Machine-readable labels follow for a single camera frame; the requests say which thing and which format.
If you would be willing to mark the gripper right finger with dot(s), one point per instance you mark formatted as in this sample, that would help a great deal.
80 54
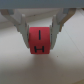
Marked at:
57 26

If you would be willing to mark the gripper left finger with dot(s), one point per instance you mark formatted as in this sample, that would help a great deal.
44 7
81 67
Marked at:
20 27

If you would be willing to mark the pink block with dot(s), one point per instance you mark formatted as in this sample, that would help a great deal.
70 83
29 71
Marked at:
39 40

